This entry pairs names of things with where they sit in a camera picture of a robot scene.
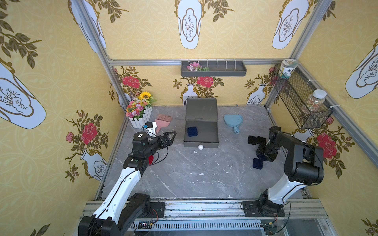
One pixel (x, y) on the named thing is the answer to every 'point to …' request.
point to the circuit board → (144, 225)
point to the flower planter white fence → (140, 108)
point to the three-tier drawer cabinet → (202, 113)
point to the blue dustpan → (234, 120)
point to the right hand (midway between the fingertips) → (264, 155)
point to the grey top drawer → (201, 134)
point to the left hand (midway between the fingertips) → (166, 133)
